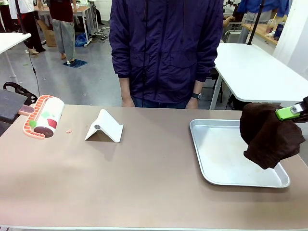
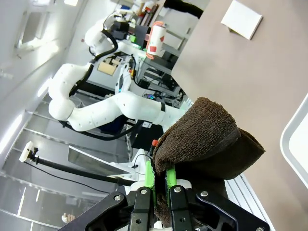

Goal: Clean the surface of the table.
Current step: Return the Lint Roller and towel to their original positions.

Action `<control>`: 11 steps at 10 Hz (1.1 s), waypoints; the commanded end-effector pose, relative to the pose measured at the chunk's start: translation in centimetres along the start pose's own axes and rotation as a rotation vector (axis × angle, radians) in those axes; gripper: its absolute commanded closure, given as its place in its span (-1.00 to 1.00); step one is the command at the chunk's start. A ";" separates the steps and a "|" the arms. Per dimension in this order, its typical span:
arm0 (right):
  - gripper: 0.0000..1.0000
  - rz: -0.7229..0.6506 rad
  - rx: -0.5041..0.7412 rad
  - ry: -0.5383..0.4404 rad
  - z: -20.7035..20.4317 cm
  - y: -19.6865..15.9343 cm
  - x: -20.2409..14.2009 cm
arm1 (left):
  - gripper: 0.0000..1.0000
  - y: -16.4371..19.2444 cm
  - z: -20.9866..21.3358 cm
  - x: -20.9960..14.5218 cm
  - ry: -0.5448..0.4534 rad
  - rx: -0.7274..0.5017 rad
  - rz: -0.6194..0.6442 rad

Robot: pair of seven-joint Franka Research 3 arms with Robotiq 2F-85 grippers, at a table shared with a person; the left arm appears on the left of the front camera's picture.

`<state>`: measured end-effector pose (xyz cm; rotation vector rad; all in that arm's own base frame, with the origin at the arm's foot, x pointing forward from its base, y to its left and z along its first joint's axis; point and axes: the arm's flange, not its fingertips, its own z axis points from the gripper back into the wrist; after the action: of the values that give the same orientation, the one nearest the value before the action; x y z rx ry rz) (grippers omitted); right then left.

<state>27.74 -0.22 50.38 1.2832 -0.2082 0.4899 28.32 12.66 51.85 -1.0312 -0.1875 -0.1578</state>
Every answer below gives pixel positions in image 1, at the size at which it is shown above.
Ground person in black trousers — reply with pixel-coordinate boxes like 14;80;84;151
0;0;46;55

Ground person's right hand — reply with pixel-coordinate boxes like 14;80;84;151
121;94;135;108

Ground blue plastic bag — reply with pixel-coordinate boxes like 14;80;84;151
74;32;89;48

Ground pink lint roller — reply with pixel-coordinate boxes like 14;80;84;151
18;94;65;141

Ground wooden workbench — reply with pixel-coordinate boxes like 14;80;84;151
242;23;280;48

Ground silver metal tray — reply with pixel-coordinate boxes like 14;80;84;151
189;118;291;189

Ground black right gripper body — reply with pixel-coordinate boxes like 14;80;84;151
296;96;308;124

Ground person's right forearm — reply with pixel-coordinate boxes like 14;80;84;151
118;76;132;97

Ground white folded stand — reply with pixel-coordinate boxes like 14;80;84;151
84;108;124;143

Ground brown cardboard box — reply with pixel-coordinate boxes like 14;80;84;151
37;19;58;48

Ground large white table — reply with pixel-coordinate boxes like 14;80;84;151
209;42;308;111

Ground person in purple jacket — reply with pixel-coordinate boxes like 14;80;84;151
109;0;225;109

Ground person in blue top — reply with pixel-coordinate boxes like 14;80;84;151
237;0;291;25

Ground person's left forearm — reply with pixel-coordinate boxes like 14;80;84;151
192;80;203;95

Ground thin black hanging cable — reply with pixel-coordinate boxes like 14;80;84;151
23;40;41;96

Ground person in grey trousers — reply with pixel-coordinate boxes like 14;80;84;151
49;0;77;61

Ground black stand pole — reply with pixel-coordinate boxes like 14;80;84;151
246;0;265;46
14;0;27;36

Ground plastic cup with straw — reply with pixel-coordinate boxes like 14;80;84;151
266;12;278;34

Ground wooden table with white legs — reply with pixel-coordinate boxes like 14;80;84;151
33;4;99;46

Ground person's left hand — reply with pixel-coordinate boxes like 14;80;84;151
185;97;200;109

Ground small white table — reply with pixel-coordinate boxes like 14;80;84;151
0;32;32;78

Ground dark brown cloth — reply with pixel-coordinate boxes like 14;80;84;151
240;103;306;170

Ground dark blue can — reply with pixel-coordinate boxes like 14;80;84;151
273;21;286;40

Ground blue floor mat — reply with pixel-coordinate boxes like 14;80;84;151
62;58;89;69

